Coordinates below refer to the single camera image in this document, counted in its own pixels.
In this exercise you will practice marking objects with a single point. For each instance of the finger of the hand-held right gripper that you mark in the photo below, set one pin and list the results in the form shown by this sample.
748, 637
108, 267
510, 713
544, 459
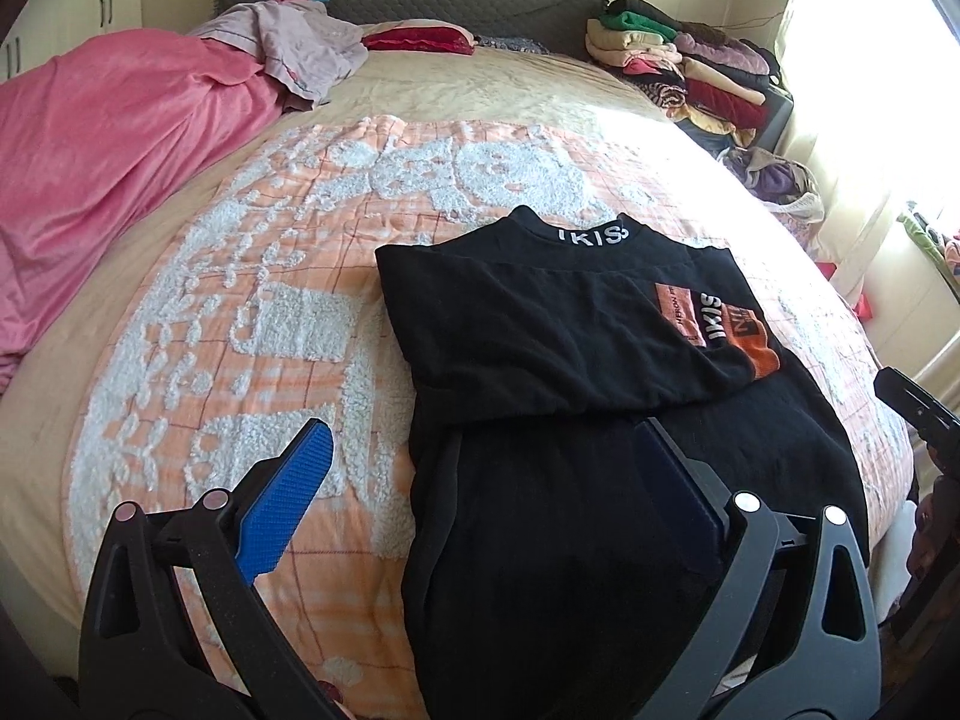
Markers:
904, 394

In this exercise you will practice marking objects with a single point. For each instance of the red plastic bag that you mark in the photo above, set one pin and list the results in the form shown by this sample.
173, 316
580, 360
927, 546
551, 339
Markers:
862, 307

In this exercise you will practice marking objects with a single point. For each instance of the orange plaid tufted blanket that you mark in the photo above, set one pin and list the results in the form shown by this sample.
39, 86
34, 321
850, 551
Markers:
247, 330

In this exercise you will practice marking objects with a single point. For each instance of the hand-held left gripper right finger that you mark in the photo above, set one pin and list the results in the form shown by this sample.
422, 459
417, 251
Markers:
679, 499

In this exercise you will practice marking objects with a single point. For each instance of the laundry basket with clothes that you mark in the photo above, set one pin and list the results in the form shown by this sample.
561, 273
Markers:
776, 184

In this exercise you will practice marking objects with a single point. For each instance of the colourful clothes pile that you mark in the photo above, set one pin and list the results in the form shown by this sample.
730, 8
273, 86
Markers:
952, 251

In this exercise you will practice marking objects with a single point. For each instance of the grey bedside cabinet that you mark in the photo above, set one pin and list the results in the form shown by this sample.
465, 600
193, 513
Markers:
776, 116

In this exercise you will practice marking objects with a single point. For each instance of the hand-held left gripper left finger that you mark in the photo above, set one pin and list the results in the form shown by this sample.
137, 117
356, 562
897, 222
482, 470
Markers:
289, 499

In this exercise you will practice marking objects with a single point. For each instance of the black sweater with orange cuffs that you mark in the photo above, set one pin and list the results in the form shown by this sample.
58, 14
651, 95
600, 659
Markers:
570, 427

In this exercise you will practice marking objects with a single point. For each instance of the stack of folded clothes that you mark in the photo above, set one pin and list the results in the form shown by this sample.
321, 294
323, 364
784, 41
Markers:
675, 67

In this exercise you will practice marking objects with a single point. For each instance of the green window seat cushion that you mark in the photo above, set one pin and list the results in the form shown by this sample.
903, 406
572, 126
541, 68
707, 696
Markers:
922, 232

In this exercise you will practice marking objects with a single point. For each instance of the person's right hand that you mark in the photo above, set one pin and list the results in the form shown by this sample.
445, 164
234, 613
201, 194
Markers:
922, 540

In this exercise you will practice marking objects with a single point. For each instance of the lilac pajamas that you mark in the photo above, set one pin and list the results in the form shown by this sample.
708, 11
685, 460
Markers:
300, 45

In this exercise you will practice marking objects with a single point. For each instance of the pink duvet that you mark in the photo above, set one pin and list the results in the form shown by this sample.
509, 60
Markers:
97, 165

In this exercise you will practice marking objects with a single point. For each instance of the red pillow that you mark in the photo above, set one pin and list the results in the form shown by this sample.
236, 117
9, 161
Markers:
420, 39

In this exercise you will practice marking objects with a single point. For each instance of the dark patterned cloth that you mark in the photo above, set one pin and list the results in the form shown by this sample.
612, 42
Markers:
510, 43

